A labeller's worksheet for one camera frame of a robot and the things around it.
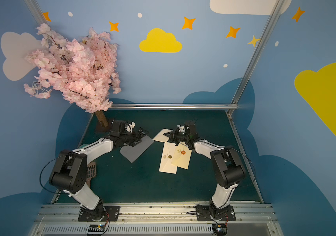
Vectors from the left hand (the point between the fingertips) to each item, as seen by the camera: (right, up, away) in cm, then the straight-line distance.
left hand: (146, 134), depth 91 cm
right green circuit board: (+40, -47, -18) cm, 65 cm away
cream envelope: (+23, -15, +6) cm, 28 cm away
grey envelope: (-10, -13, +4) cm, 17 cm away
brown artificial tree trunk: (-34, +11, +13) cm, 38 cm away
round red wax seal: (+24, -13, +7) cm, 28 cm away
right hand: (+11, +1, -3) cm, 12 cm away
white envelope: (+12, -20, +2) cm, 23 cm away
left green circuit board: (-23, -46, -18) cm, 55 cm away
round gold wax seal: (+15, -15, +5) cm, 22 cm away
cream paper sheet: (+9, -1, -3) cm, 10 cm away
